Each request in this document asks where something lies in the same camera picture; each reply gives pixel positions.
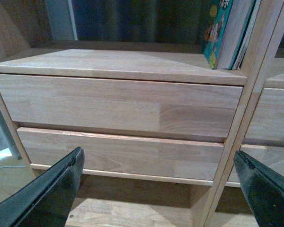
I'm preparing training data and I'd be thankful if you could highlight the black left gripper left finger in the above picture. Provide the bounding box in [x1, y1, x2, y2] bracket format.
[0, 147, 85, 227]

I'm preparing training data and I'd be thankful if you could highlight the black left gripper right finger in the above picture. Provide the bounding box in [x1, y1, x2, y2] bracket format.
[233, 150, 284, 227]

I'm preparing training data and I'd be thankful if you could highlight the right wooden shelf unit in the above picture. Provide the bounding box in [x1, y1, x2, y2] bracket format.
[204, 0, 284, 227]

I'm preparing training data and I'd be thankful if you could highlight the wooden shelf unit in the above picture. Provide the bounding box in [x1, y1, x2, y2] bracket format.
[0, 0, 284, 227]
[204, 0, 284, 227]

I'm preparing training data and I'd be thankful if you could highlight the left wooden shelf unit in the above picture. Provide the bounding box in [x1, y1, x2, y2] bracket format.
[0, 0, 284, 227]

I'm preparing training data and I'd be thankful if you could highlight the lower right wooden drawer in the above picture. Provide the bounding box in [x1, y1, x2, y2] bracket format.
[240, 144, 284, 177]

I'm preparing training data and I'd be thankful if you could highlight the wooden drawer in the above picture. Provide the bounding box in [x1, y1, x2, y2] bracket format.
[0, 74, 242, 140]
[240, 144, 284, 177]
[245, 88, 284, 142]
[17, 127, 223, 185]

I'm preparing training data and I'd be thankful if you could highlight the upper right wooden drawer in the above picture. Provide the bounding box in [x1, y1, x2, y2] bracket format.
[245, 88, 284, 142]

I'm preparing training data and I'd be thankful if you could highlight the lower left wooden drawer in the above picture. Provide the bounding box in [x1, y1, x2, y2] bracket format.
[17, 127, 223, 185]

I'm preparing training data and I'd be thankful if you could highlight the upper left wooden drawer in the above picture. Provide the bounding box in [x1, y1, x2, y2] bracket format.
[0, 74, 242, 140]

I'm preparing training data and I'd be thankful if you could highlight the thick teal cover book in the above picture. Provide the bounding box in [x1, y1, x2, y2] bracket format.
[203, 0, 256, 70]

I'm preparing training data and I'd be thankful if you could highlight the white cable on floor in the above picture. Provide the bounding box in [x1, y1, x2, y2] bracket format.
[0, 165, 26, 170]

